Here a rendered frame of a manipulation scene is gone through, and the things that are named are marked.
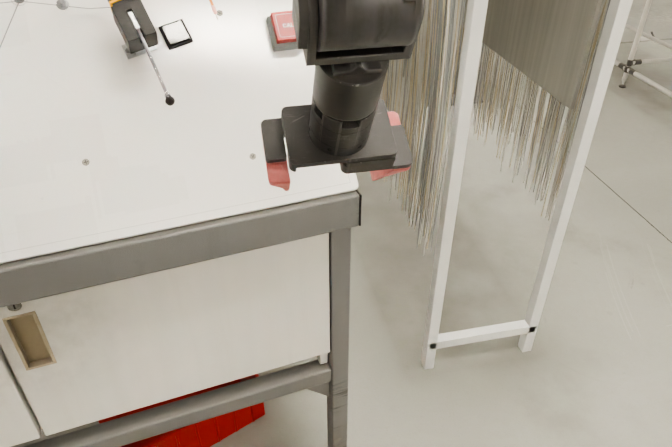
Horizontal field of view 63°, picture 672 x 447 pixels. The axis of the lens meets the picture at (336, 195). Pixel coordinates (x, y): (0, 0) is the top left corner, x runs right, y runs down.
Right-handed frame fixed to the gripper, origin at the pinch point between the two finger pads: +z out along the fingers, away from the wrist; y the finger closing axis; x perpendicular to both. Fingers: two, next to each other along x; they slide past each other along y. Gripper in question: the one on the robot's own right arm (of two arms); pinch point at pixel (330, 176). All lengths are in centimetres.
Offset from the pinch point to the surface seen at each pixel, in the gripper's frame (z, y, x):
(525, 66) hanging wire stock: 63, -73, -61
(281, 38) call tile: 15.2, 0.5, -33.9
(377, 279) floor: 137, -35, -29
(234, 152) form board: 22.6, 9.9, -18.1
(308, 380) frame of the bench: 69, 0, 11
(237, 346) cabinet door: 55, 14, 5
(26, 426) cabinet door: 56, 51, 12
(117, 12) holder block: 7.0, 23.6, -33.0
